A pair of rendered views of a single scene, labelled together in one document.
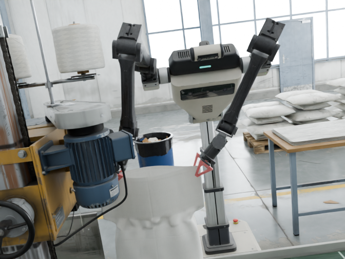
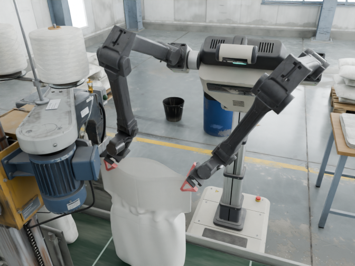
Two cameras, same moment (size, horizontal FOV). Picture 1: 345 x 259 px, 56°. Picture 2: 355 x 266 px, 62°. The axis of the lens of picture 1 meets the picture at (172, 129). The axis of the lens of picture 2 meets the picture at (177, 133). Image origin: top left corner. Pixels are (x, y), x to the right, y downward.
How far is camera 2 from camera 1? 0.66 m
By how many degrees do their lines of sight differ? 26
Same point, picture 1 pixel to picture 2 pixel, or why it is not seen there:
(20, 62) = (6, 58)
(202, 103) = (232, 97)
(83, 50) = (54, 64)
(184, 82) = (212, 75)
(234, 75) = not seen: hidden behind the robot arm
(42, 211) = (7, 208)
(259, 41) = (265, 87)
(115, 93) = (221, 8)
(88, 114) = (38, 144)
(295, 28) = not seen: outside the picture
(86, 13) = not seen: outside the picture
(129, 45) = (111, 60)
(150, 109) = (252, 30)
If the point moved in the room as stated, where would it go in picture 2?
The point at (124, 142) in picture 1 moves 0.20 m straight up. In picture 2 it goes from (85, 166) to (73, 112)
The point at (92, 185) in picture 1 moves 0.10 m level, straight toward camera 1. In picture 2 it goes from (51, 197) to (37, 218)
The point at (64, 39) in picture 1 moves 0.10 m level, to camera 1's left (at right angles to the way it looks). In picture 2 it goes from (35, 49) to (10, 47)
